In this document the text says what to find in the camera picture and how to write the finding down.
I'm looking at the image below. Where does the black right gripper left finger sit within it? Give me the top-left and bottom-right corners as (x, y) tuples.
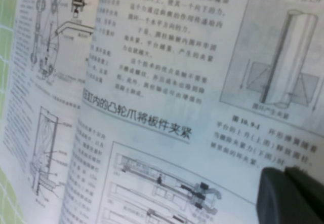
(255, 166), (320, 224)

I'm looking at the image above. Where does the green white checked tablecloth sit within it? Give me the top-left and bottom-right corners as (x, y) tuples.
(0, 0), (28, 224)

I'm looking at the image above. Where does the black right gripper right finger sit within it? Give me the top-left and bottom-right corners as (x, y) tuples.
(285, 166), (324, 224)

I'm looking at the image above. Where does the textbook with diagrams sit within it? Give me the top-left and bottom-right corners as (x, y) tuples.
(0, 0), (324, 224)

